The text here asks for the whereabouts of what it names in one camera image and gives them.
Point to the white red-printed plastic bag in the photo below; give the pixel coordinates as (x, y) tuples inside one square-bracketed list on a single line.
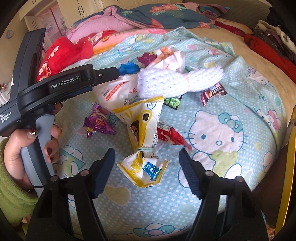
[(123, 91)]

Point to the brown chocolate bar wrapper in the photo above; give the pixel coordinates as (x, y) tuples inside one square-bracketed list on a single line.
[(213, 91)]

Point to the person's left hand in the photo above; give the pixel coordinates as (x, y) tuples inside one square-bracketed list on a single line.
[(22, 138)]

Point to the blue plastic scrap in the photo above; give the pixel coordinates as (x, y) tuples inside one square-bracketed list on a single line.
[(128, 68)]

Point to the light blue Hello Kitty blanket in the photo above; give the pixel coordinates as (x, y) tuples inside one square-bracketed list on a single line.
[(239, 133)]

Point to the purple snack wrapper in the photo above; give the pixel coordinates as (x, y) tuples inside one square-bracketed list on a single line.
[(97, 122)]

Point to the pink cartoon blanket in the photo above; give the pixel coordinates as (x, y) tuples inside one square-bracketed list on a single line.
[(111, 41)]

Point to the red floral quilt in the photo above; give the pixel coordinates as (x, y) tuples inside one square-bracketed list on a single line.
[(64, 53)]

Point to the blue and pink floral quilt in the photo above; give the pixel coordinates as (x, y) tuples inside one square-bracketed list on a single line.
[(161, 16)]

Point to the white built-in wardrobe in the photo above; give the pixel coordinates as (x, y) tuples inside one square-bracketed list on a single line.
[(73, 10)]

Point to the yellow rimmed black trash bin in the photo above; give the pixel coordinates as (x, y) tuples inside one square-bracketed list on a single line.
[(287, 185)]

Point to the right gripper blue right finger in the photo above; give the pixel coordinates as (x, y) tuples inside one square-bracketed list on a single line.
[(193, 172)]

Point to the Hello Kitty sliding door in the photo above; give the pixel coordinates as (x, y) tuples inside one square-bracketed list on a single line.
[(53, 20)]

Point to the yellow white plastic bag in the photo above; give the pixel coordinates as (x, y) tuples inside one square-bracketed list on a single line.
[(143, 167)]

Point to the striped colourful pillow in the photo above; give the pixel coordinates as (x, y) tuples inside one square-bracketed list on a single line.
[(212, 11)]

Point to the green peas snack packet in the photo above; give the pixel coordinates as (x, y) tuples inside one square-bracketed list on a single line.
[(173, 102)]

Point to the red folded garment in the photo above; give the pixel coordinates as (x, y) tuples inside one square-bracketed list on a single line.
[(264, 50)]

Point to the pile of mixed clothes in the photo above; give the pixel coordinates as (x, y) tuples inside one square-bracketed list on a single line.
[(276, 34)]

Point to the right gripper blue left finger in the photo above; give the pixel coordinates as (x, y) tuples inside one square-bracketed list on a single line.
[(100, 171)]

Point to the white foam net bundle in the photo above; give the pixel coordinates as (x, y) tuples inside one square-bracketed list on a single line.
[(167, 83)]

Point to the red plastic bag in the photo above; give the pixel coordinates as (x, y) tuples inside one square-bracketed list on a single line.
[(167, 134)]

